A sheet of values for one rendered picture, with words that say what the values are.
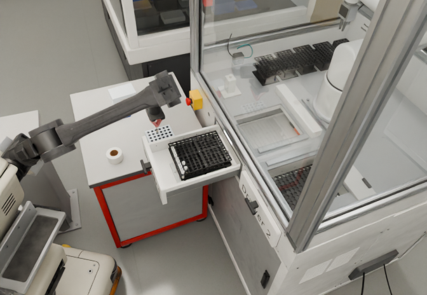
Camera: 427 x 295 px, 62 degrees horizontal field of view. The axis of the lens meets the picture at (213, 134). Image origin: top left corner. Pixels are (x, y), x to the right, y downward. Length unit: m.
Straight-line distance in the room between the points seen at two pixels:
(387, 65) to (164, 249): 1.83
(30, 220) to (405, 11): 1.11
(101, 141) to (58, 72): 1.84
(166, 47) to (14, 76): 1.87
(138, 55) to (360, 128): 1.53
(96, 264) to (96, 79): 1.85
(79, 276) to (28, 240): 0.78
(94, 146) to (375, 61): 1.35
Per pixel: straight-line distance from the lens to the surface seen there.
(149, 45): 2.05
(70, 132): 1.09
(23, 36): 4.15
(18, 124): 1.98
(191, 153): 1.48
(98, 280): 1.94
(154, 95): 1.00
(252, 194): 1.36
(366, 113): 0.73
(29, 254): 1.20
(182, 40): 2.10
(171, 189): 1.40
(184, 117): 1.81
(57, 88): 3.36
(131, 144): 1.72
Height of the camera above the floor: 2.05
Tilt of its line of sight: 48 degrees down
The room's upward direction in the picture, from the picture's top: 3 degrees clockwise
